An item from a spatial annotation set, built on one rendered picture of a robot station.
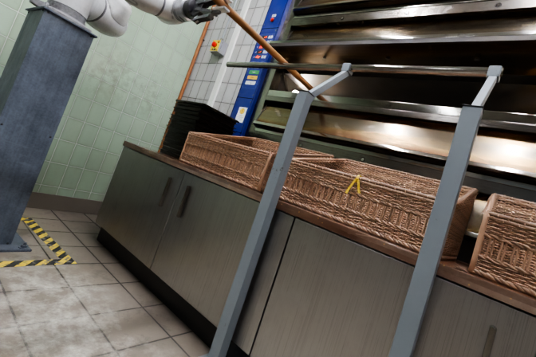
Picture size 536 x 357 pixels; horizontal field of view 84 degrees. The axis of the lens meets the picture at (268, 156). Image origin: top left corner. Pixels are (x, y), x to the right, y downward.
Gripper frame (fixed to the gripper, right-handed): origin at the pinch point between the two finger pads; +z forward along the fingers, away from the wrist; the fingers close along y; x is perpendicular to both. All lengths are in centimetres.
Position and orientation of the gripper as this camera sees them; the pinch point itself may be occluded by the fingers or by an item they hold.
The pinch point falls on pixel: (222, 5)
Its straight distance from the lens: 127.1
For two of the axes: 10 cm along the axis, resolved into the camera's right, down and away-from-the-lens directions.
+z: 7.6, 2.2, -6.1
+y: -3.3, 9.4, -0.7
